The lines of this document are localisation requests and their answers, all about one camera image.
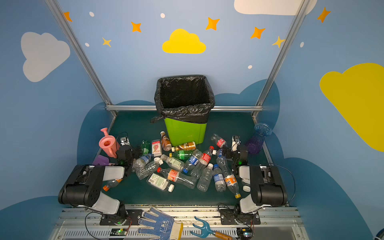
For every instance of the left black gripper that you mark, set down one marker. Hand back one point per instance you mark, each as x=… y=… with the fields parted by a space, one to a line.
x=132 y=152

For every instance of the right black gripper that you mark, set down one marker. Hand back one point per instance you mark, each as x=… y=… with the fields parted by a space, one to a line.
x=233 y=153

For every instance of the blue label bottle white cap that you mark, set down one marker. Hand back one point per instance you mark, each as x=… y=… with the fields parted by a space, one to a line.
x=220 y=153

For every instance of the blue label water bottle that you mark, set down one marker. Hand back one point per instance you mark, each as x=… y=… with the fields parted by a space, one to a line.
x=218 y=177

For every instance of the clear water bottle white cap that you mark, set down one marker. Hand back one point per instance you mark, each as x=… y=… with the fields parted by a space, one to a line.
x=205 y=179

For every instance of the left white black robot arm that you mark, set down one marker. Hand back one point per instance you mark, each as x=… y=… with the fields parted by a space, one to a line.
x=83 y=188

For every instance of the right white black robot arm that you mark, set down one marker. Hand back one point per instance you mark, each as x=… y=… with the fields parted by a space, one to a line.
x=259 y=183

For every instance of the green plastic waste bin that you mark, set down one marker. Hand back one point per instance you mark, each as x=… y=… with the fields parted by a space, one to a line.
x=181 y=132

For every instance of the black bin liner bag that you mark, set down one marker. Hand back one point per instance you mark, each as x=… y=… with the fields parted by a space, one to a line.
x=188 y=99

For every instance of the pepsi label clear bottle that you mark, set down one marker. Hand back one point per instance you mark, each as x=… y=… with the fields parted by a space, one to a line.
x=141 y=162

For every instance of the purple translucent plastic vase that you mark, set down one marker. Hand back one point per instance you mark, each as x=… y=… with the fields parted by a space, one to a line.
x=255 y=143

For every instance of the pink plastic watering can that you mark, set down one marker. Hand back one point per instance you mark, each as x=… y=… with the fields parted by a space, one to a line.
x=109 y=144

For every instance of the crushed green plastic bottle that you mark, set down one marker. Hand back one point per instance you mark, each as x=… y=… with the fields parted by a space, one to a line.
x=145 y=147

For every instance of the orange soda bottle orange cap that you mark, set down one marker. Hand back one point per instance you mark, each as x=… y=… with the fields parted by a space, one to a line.
x=111 y=184

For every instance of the guava juice clear bottle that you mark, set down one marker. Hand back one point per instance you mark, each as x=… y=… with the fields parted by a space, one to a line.
x=157 y=149

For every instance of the red cola label bottle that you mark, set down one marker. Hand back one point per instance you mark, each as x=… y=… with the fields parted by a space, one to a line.
x=203 y=162

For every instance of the brown coffee drink bottle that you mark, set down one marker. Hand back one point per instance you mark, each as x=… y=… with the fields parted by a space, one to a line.
x=166 y=143

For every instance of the square green label bottle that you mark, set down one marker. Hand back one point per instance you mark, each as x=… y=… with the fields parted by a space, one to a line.
x=160 y=183

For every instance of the blue cap water bottle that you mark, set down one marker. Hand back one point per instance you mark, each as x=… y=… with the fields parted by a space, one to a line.
x=192 y=161

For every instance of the gold label brown bottle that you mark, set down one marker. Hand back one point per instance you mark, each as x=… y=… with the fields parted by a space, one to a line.
x=185 y=147

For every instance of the green label clear bottle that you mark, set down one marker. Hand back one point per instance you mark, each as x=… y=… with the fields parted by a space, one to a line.
x=173 y=162

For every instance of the long orange label red-cap bottle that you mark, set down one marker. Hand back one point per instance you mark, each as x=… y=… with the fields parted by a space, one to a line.
x=177 y=177

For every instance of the green soda bottle yellow cap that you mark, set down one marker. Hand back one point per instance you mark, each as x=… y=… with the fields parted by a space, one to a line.
x=182 y=154

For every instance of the teal hand rake tool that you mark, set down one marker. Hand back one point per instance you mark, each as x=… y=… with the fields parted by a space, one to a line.
x=206 y=231

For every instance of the white blue dotted work glove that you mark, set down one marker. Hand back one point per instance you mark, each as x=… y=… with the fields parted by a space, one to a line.
x=159 y=225

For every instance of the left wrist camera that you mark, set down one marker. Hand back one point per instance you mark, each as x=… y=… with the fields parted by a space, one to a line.
x=124 y=141

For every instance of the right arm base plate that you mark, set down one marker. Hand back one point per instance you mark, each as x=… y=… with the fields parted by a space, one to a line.
x=229 y=217

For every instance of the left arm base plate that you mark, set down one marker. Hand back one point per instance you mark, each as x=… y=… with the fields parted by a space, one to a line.
x=131 y=217

